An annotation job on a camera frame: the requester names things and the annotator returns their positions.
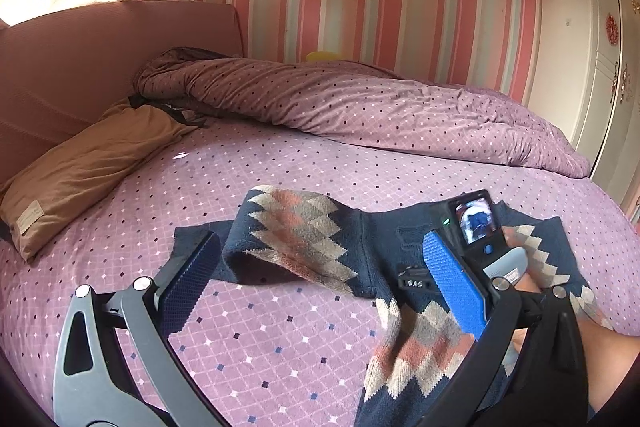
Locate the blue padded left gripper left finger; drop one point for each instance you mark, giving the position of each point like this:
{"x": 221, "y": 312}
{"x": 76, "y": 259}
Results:
{"x": 182, "y": 279}

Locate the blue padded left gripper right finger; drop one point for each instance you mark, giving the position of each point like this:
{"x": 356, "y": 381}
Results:
{"x": 462, "y": 296}

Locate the navy argyle knit sweater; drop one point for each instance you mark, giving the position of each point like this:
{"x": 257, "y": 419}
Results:
{"x": 364, "y": 254}

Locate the person's right forearm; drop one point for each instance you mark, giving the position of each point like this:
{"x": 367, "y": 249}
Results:
{"x": 609, "y": 358}

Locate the purple dotted bed sheet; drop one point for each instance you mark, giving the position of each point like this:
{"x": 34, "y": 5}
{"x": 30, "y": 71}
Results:
{"x": 280, "y": 351}

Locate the purple dotted duvet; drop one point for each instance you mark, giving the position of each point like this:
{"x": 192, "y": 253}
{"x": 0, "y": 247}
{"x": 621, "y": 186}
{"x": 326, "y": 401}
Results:
{"x": 359, "y": 104}

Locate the brown pillow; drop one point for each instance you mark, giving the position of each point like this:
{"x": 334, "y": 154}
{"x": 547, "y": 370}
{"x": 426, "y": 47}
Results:
{"x": 52, "y": 191}

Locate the white wardrobe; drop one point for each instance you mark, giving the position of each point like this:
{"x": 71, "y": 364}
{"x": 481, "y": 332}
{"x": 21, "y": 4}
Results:
{"x": 586, "y": 83}

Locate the yellow object behind duvet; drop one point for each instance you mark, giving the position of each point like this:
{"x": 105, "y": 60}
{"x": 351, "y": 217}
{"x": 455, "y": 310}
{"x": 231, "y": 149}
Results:
{"x": 321, "y": 56}

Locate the pink upholstered headboard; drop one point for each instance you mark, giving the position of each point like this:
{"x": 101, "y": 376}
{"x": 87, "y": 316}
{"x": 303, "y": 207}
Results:
{"x": 61, "y": 71}

